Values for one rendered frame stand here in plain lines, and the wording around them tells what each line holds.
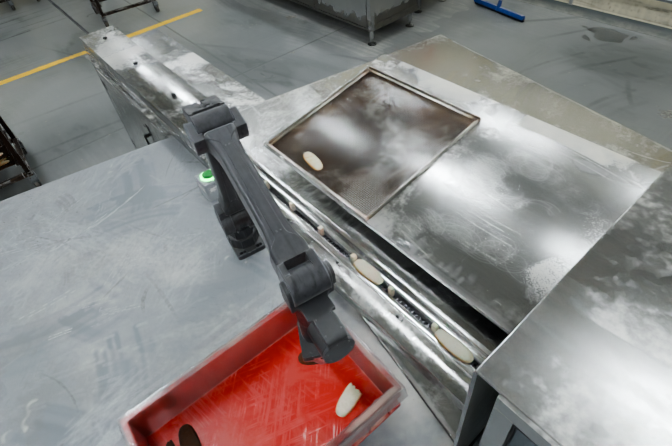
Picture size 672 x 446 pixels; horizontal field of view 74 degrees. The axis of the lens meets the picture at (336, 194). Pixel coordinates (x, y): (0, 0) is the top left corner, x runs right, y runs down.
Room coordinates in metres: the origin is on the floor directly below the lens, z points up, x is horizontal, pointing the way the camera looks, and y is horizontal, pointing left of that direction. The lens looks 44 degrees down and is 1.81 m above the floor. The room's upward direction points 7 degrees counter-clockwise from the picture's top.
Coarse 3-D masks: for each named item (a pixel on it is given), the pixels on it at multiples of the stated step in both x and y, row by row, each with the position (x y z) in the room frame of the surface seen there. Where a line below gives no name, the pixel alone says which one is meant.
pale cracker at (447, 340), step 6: (438, 330) 0.51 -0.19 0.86; (444, 330) 0.51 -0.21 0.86; (438, 336) 0.49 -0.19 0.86; (444, 336) 0.49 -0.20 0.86; (450, 336) 0.49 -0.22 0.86; (444, 342) 0.48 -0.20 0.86; (450, 342) 0.47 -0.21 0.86; (456, 342) 0.47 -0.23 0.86; (450, 348) 0.46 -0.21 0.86; (456, 348) 0.46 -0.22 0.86; (462, 348) 0.46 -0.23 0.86; (456, 354) 0.45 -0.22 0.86; (462, 354) 0.44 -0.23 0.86; (468, 354) 0.44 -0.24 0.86; (462, 360) 0.43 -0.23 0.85; (468, 360) 0.43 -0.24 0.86
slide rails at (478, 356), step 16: (288, 208) 0.97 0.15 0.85; (304, 208) 0.96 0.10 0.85; (304, 224) 0.90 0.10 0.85; (320, 224) 0.89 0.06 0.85; (320, 240) 0.83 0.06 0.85; (336, 240) 0.82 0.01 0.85; (384, 272) 0.69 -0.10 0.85; (400, 288) 0.64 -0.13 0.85; (400, 304) 0.59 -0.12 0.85; (416, 304) 0.59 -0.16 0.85; (416, 320) 0.54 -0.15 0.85; (432, 320) 0.54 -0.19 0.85; (432, 336) 0.50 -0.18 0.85; (448, 352) 0.46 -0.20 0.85; (480, 352) 0.45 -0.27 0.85; (464, 368) 0.42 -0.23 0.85
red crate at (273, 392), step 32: (288, 352) 0.52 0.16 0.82; (224, 384) 0.46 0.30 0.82; (256, 384) 0.45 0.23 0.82; (288, 384) 0.44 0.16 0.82; (320, 384) 0.43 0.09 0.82; (352, 384) 0.42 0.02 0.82; (192, 416) 0.40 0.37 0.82; (224, 416) 0.39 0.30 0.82; (256, 416) 0.38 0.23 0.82; (288, 416) 0.37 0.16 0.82; (320, 416) 0.36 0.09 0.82; (352, 416) 0.36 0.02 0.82; (384, 416) 0.35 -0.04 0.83
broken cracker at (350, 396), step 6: (348, 384) 0.42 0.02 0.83; (348, 390) 0.41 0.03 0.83; (354, 390) 0.41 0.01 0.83; (342, 396) 0.40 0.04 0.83; (348, 396) 0.40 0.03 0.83; (354, 396) 0.39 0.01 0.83; (360, 396) 0.39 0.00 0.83; (342, 402) 0.38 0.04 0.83; (348, 402) 0.38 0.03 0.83; (354, 402) 0.38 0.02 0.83; (336, 408) 0.38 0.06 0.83; (342, 408) 0.37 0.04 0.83; (348, 408) 0.37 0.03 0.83; (342, 414) 0.36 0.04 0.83
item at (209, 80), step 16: (160, 32) 2.52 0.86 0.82; (144, 48) 2.34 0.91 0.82; (160, 48) 2.31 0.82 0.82; (176, 48) 2.29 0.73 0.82; (96, 64) 2.22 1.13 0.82; (176, 64) 2.10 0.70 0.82; (192, 64) 2.08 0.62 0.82; (208, 64) 2.06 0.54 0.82; (112, 80) 2.02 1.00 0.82; (192, 80) 1.92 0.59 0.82; (208, 80) 1.90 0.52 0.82; (224, 80) 1.88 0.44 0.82; (112, 96) 2.23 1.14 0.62; (128, 96) 1.84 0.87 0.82; (208, 96) 1.76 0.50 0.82; (224, 96) 1.74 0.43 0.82; (240, 96) 1.72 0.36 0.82; (256, 96) 1.71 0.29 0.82; (128, 112) 2.04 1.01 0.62; (144, 112) 1.69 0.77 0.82; (128, 128) 2.23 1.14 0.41; (144, 128) 1.87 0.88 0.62; (160, 128) 1.55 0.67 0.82; (144, 144) 2.03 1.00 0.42
